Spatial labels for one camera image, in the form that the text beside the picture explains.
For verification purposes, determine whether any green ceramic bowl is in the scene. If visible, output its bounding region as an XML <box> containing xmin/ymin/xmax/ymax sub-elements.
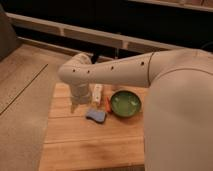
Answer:
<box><xmin>110</xmin><ymin>90</ymin><xmax>142</xmax><ymax>118</ymax></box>

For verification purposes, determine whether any orange carrot toy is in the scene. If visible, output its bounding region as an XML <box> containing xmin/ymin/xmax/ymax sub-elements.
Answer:
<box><xmin>105</xmin><ymin>97</ymin><xmax>112</xmax><ymax>113</ymax></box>

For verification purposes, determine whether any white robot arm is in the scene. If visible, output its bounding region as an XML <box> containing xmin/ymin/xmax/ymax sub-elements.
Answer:
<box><xmin>58</xmin><ymin>48</ymin><xmax>213</xmax><ymax>171</ymax></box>

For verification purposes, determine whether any blue sponge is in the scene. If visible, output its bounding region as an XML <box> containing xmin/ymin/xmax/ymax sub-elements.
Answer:
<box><xmin>86</xmin><ymin>108</ymin><xmax>106</xmax><ymax>123</ymax></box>

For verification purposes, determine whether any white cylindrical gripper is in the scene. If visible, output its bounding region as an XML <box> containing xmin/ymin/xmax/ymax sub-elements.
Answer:
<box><xmin>69</xmin><ymin>84</ymin><xmax>91</xmax><ymax>113</ymax></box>

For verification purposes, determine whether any wooden shelf rail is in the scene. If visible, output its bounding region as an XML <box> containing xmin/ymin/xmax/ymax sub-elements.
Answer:
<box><xmin>6</xmin><ymin>13</ymin><xmax>182</xmax><ymax>53</ymax></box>

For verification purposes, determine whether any grey cabinet corner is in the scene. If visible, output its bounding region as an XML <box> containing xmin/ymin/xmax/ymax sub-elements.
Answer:
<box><xmin>0</xmin><ymin>4</ymin><xmax>21</xmax><ymax>61</ymax></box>

